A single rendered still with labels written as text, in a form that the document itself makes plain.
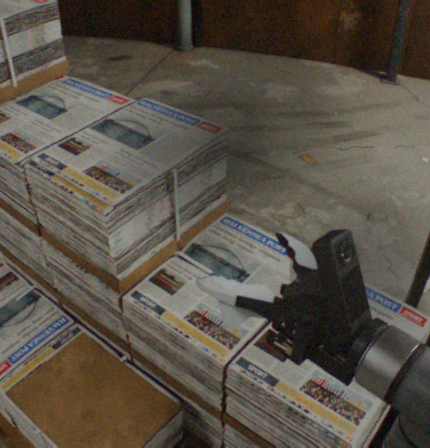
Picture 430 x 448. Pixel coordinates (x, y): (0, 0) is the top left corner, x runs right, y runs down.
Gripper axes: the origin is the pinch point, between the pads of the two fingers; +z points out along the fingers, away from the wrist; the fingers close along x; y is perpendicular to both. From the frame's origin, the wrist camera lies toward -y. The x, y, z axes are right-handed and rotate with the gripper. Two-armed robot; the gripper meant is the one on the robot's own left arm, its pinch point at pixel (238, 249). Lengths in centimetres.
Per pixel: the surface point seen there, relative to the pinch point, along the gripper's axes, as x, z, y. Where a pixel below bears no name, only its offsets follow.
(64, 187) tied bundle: 6, 50, 17
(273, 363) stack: 19.4, 1.9, 38.3
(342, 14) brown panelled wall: 335, 181, 34
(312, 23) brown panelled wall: 326, 202, 47
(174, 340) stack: 11.8, 21.6, 42.3
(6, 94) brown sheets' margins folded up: 16, 97, 13
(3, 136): 6, 79, 16
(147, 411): 5, 23, 63
